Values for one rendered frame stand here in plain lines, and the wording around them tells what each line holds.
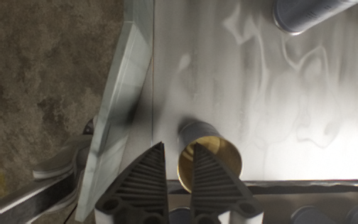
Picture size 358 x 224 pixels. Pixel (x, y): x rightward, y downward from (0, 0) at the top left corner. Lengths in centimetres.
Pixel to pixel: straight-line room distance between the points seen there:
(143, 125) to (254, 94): 18
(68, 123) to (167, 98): 155
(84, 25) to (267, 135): 165
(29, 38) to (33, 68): 29
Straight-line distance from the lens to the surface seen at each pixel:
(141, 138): 23
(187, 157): 23
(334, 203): 42
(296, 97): 28
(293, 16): 26
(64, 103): 172
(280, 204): 35
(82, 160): 123
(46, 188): 85
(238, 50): 24
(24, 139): 212
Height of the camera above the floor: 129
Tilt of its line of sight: 83 degrees down
